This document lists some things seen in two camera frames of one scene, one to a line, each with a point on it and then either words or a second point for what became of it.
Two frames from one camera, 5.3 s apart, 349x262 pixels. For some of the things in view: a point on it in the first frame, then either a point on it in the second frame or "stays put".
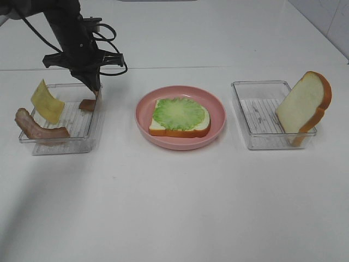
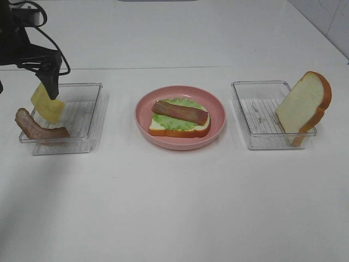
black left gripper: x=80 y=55 -> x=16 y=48
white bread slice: x=199 y=131 stays put
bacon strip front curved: x=32 y=130 stays put
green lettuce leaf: x=177 y=113 stays put
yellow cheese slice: x=50 y=107 stays put
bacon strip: x=88 y=105 -> x=180 y=112
